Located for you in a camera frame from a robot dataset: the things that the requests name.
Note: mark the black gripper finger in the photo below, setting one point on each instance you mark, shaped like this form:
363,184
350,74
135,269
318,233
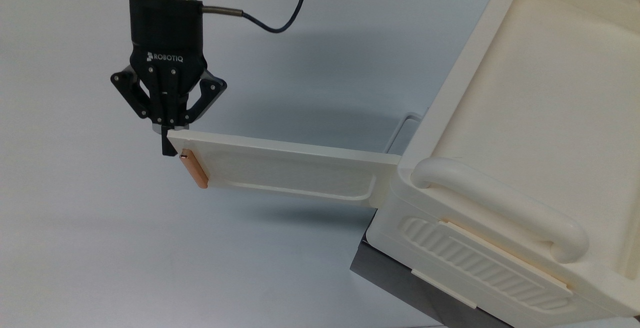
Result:
131,90
210,92

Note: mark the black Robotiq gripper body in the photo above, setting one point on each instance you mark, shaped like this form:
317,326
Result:
167,32

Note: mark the cream cabinet door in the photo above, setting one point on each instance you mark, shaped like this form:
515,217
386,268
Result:
290,168

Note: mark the cream plastic cabinet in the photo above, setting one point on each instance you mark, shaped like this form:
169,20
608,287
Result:
540,117

